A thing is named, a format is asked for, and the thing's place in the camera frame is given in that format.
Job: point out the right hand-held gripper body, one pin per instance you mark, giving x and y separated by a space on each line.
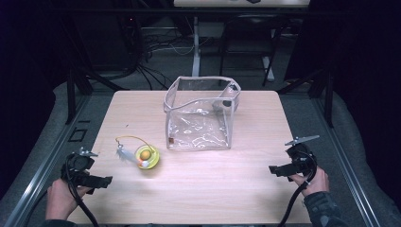
302 157

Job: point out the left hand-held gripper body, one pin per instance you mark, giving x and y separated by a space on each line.
76 164

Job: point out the yellow feather cat toy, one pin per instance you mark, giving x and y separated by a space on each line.
145 155

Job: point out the clear plastic zipper bag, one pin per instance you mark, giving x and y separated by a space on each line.
198 119

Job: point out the person's right hand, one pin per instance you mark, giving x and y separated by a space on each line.
315 183

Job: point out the person's left hand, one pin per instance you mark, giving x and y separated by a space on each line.
61 198

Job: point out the black metal stand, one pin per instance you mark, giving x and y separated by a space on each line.
324 88
72 88

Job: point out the black chair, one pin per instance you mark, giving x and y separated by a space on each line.
249 44

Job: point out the white desk leg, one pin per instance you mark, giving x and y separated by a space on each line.
196 47

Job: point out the black crossbar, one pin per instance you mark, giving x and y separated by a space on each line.
189 11

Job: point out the aluminium rail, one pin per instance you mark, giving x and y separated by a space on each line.
38 176
345 164

